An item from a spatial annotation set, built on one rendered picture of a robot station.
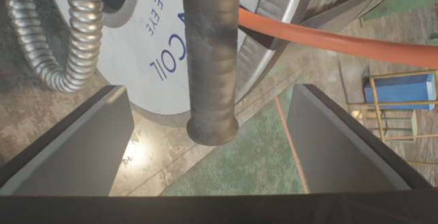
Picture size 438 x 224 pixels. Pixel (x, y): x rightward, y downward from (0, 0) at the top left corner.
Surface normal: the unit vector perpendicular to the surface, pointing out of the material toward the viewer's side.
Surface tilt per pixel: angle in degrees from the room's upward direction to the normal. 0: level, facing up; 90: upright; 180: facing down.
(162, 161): 0
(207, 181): 0
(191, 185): 0
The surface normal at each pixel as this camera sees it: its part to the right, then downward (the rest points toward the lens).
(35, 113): 0.65, -0.04
